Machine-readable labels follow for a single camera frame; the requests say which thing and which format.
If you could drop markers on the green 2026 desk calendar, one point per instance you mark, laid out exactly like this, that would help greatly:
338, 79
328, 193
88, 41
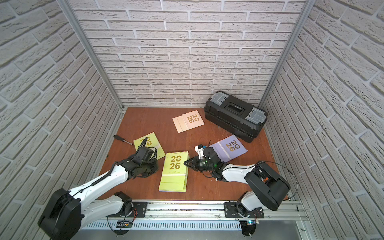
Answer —
175, 173

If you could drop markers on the green 2026 calendar left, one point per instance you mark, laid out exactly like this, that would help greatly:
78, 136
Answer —
152, 143

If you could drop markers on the black plastic toolbox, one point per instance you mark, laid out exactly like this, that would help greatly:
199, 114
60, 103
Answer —
236, 116

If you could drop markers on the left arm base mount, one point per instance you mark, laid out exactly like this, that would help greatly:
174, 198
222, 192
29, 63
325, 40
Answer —
123, 219

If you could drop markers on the black handled screwdriver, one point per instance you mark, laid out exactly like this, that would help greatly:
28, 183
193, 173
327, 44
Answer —
117, 137

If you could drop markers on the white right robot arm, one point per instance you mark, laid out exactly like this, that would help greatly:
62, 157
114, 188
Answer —
268, 188

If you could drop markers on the pink 2026 desk calendar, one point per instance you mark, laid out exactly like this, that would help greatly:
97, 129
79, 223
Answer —
188, 121

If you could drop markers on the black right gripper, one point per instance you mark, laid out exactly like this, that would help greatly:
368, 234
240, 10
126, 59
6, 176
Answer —
194, 161

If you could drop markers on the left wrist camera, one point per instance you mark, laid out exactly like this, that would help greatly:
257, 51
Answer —
145, 155

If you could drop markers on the purple 2026 calendar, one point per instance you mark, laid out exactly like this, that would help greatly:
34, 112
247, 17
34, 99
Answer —
229, 148

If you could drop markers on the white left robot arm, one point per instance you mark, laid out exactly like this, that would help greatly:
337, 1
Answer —
68, 211

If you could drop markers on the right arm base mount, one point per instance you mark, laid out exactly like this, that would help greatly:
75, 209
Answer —
248, 220

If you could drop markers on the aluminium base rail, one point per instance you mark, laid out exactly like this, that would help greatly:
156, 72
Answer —
196, 215

